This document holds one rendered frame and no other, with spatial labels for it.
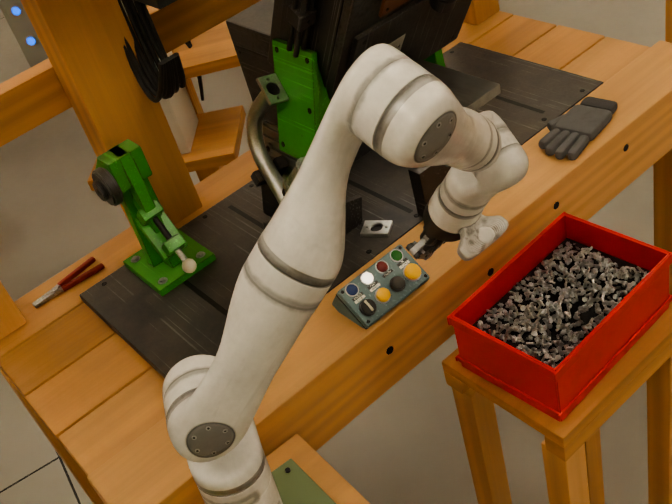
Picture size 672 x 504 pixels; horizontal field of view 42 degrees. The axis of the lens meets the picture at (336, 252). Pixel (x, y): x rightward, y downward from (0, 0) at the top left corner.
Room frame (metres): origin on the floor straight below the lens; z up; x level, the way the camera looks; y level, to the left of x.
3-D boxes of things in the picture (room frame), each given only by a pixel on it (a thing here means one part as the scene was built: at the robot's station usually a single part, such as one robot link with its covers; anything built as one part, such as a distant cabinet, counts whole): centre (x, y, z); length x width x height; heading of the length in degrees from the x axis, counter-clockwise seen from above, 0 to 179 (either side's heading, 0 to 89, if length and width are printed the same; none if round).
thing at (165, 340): (1.48, -0.07, 0.89); 1.10 x 0.42 x 0.02; 120
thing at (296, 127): (1.39, -0.04, 1.17); 0.13 x 0.12 x 0.20; 120
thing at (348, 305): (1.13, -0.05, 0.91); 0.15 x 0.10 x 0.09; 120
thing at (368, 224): (1.31, -0.09, 0.90); 0.06 x 0.04 x 0.01; 63
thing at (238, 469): (0.73, 0.20, 1.14); 0.09 x 0.09 x 0.17; 5
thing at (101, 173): (1.38, 0.36, 1.12); 0.07 x 0.03 x 0.08; 30
